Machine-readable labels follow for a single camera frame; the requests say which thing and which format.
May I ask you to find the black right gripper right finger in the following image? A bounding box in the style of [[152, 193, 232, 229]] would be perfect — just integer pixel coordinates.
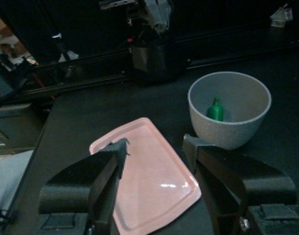
[[182, 133, 299, 235]]

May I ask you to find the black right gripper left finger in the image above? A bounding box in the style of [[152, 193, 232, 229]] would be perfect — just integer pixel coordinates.
[[38, 137, 130, 235]]

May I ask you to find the grey speckled bowl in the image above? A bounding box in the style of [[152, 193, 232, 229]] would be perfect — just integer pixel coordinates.
[[187, 71, 274, 151]]

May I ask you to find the pink rectangular plate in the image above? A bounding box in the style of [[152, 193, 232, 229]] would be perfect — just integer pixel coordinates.
[[88, 117, 203, 232]]

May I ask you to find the white paper tag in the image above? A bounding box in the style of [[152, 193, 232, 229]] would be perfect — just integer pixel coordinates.
[[270, 4, 294, 29]]

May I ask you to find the black metal frame rail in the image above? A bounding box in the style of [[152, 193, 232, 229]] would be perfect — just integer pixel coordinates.
[[16, 24, 299, 102]]

